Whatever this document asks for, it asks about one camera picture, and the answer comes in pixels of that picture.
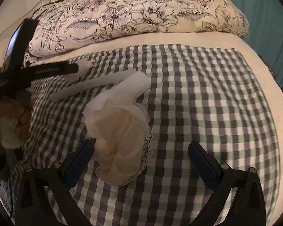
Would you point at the white star-shaped object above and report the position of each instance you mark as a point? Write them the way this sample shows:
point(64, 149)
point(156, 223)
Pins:
point(84, 65)

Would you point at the teal curtain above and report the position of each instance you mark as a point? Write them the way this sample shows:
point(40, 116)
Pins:
point(265, 19)

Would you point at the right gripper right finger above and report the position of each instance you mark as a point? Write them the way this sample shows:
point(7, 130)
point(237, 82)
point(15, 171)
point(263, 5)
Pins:
point(248, 205)

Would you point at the white tissue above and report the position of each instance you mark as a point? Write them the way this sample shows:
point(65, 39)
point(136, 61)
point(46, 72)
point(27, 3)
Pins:
point(9, 138)

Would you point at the left hand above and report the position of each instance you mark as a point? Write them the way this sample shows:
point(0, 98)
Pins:
point(12, 108)

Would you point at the white paper roll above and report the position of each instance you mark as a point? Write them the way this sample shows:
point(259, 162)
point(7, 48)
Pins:
point(130, 89)

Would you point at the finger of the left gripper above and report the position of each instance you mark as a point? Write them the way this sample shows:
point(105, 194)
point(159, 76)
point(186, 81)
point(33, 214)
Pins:
point(50, 69)

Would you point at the floral duvet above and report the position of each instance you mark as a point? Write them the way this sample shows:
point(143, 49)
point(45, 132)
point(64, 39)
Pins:
point(70, 24)

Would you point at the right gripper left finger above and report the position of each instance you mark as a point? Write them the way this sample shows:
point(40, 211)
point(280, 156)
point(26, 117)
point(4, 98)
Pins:
point(33, 206)

